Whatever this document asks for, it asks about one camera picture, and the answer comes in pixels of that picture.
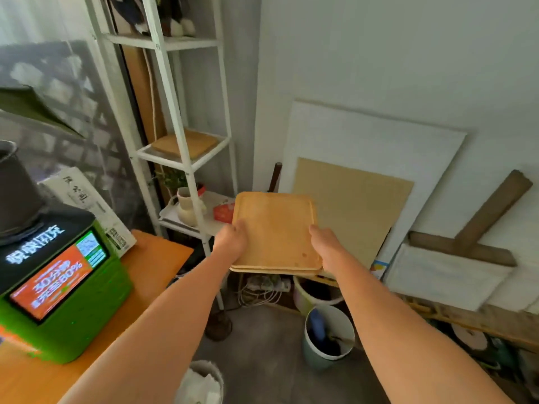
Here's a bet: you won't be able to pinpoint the person's left hand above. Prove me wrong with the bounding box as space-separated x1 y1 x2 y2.
212 219 248 261

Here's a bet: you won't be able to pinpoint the person's right hand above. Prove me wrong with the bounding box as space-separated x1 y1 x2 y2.
309 224 340 275

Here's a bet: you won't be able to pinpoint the wooden cutting board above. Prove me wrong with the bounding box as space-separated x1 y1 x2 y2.
229 192 324 275

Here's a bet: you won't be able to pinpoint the person's right forearm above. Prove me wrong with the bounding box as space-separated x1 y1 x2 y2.
323 258 515 404

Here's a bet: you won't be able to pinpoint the person's left forearm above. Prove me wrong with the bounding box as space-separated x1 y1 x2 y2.
59 248 236 404

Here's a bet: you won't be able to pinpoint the red tissue packet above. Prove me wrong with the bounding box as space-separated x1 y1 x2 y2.
213 202 236 224

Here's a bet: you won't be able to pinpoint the tan cardboard sheet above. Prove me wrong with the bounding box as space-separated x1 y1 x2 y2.
292 157 415 270

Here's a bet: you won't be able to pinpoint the cream ceramic vase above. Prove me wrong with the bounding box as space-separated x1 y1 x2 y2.
176 186 208 228

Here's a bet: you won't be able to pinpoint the white plastic bucket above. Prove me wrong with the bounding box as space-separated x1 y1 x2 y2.
292 275 345 317

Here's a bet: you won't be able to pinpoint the dark wooden stick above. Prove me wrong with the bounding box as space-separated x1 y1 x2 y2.
268 162 283 193

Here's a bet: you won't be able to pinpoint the white power strip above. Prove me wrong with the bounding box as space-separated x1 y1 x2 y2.
246 275 292 293

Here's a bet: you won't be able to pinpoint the small green plant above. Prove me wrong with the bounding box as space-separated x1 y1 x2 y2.
155 169 190 194

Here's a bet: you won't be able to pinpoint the wooden board on shelf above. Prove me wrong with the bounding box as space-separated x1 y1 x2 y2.
151 129 220 160

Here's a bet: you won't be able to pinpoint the round dark floor base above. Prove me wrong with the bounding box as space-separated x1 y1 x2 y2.
205 310 233 342

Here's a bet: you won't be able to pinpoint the green plastic bucket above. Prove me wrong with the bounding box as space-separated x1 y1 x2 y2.
302 305 356 371

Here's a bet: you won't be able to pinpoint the large white canvas panel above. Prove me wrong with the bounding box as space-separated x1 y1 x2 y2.
278 99 468 265

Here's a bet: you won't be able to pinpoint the white metal shelf rack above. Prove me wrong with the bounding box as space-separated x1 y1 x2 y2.
83 0 239 312

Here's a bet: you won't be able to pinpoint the white folded cloth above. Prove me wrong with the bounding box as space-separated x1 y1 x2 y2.
384 243 514 313

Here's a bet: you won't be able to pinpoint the orange wooden table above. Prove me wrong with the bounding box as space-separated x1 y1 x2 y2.
0 229 194 404

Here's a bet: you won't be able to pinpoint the white cardboard box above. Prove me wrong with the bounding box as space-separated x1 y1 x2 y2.
39 166 137 258

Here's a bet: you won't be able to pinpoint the brown wooden cross beams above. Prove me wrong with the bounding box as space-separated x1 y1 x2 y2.
408 169 534 267

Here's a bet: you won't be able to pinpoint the white waste bin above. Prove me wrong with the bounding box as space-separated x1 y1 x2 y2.
173 360 225 404

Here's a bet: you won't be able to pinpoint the green cooking appliance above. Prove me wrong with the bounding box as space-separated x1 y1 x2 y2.
0 204 134 365

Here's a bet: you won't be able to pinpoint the dark metal pot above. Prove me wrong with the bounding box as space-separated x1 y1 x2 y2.
0 140 47 240

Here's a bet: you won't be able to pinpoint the black and white item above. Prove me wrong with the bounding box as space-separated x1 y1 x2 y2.
99 0 197 38

